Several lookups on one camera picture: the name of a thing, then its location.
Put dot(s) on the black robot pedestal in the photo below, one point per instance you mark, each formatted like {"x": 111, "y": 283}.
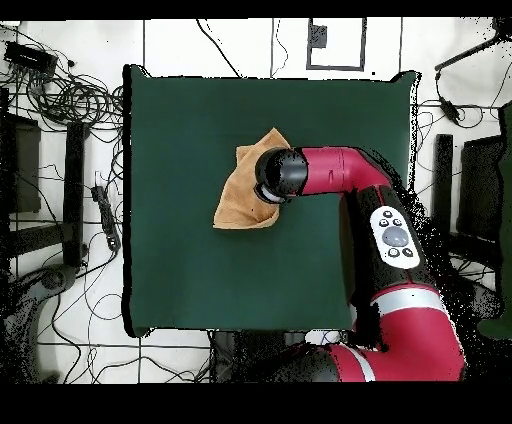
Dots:
{"x": 248, "y": 356}

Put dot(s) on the black electronics box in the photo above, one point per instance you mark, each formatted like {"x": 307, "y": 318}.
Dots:
{"x": 30, "y": 58}

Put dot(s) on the grey pedestal leg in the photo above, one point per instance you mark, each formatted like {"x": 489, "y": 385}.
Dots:
{"x": 44, "y": 282}

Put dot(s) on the black tripod pole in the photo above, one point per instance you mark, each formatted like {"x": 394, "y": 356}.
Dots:
{"x": 464, "y": 54}

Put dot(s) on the black power adapter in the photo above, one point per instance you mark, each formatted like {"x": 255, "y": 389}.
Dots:
{"x": 450, "y": 110}

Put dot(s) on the black power strip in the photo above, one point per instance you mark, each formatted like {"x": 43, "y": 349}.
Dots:
{"x": 106, "y": 216}

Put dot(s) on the dark green table cloth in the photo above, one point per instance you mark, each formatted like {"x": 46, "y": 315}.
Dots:
{"x": 180, "y": 160}

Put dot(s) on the grey camera box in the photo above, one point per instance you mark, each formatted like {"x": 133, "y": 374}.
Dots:
{"x": 318, "y": 36}

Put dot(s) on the orange terry towel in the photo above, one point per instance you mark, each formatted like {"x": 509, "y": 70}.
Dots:
{"x": 238, "y": 196}

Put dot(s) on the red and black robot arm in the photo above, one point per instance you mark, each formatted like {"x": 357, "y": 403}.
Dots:
{"x": 344, "y": 170}

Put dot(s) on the black metal frame stand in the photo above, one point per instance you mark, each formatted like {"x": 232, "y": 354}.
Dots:
{"x": 74, "y": 180}
{"x": 444, "y": 192}

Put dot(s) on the grey square frame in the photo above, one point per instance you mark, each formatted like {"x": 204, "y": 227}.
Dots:
{"x": 308, "y": 56}

